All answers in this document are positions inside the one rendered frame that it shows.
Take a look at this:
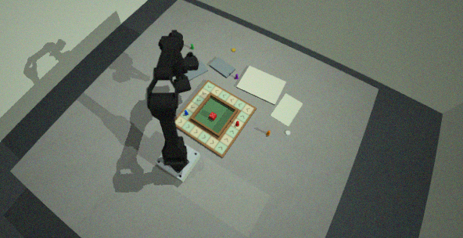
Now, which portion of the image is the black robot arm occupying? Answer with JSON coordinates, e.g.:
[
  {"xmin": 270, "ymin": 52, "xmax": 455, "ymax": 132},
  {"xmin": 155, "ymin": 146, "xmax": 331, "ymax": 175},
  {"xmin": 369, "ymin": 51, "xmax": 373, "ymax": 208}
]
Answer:
[{"xmin": 147, "ymin": 30, "xmax": 199, "ymax": 173}]

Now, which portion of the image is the cream rectangular card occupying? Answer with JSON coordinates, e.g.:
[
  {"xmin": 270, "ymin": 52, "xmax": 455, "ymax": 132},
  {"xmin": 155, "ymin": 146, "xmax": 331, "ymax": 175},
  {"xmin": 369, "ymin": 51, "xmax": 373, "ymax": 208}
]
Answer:
[{"xmin": 236, "ymin": 66, "xmax": 286, "ymax": 105}]

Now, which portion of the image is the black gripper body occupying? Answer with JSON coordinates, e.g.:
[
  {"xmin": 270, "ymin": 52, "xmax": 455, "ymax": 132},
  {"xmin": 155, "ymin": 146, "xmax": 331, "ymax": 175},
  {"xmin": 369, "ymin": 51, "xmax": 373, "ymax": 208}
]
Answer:
[{"xmin": 173, "ymin": 62, "xmax": 191, "ymax": 93}]

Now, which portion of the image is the red die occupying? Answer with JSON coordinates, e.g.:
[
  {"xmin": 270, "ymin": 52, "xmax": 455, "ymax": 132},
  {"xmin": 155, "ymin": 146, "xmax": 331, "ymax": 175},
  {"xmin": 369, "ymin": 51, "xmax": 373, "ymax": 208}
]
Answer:
[{"xmin": 209, "ymin": 112, "xmax": 217, "ymax": 121}]

